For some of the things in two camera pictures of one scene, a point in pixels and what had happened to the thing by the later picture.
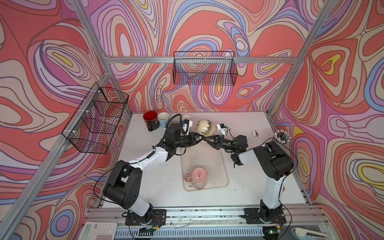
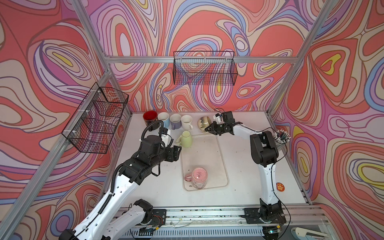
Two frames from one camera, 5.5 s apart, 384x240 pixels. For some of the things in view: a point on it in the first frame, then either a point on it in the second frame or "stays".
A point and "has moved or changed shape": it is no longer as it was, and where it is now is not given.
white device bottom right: (300, 233) stays
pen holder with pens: (281, 136) stays
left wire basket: (91, 129) stays
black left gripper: (191, 137) to (172, 153)
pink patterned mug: (198, 178) stays
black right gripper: (220, 140) to (213, 129)
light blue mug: (163, 118) stays
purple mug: (176, 119) stays
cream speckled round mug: (205, 127) has moved or changed shape
